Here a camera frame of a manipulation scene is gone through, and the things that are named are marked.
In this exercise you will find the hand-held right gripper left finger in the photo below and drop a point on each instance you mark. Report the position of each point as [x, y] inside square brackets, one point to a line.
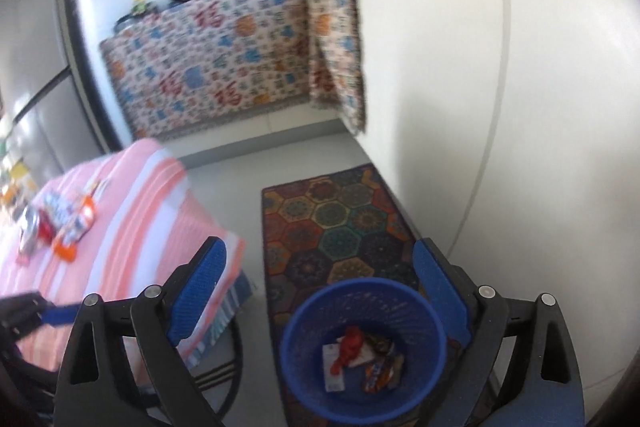
[197, 292]

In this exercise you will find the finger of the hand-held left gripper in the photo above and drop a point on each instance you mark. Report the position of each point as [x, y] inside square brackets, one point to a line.
[60, 313]

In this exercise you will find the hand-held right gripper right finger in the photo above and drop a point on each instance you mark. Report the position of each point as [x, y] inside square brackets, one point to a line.
[442, 297]

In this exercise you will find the blue plastic mesh basket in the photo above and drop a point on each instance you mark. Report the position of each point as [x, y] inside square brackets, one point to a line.
[400, 312]

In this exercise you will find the orange soda can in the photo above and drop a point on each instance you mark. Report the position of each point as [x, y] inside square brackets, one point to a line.
[75, 229]

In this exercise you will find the dark orange wrapper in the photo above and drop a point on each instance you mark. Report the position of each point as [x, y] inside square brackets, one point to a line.
[382, 367]

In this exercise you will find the white cartoon plastic box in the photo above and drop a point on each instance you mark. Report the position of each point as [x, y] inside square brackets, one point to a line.
[56, 207]

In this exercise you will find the red foil wrapper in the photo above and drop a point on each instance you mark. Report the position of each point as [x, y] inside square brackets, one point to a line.
[347, 349]

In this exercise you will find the white patterned carton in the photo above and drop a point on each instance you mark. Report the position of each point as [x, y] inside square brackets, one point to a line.
[334, 369]

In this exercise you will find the striped pink white tablecloth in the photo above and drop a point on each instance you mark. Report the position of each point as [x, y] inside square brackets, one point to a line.
[140, 207]

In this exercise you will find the hexagon patterned rug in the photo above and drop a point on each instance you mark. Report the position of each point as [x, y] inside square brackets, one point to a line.
[340, 232]

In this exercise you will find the yellow cardboard box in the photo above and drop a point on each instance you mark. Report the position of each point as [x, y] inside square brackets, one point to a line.
[19, 171]

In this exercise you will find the cream kitchen counter cabinets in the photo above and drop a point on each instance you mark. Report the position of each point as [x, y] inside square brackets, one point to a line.
[500, 107]

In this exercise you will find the large printed blanket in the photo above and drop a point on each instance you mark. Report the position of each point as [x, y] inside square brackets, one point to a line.
[200, 57]

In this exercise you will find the grey refrigerator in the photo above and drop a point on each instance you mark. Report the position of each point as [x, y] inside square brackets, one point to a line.
[35, 57]

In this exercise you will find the small printed blanket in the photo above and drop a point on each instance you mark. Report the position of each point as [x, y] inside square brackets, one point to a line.
[332, 57]

